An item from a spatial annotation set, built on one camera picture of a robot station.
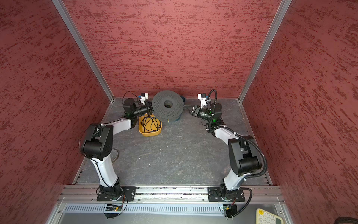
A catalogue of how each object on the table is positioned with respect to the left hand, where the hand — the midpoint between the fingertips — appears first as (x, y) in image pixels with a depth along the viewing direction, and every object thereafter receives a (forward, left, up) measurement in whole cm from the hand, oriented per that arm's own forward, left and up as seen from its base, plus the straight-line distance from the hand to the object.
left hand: (161, 105), depth 88 cm
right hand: (-6, -14, +4) cm, 16 cm away
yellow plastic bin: (-11, +10, -17) cm, 23 cm away
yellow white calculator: (-56, -55, -19) cm, 81 cm away
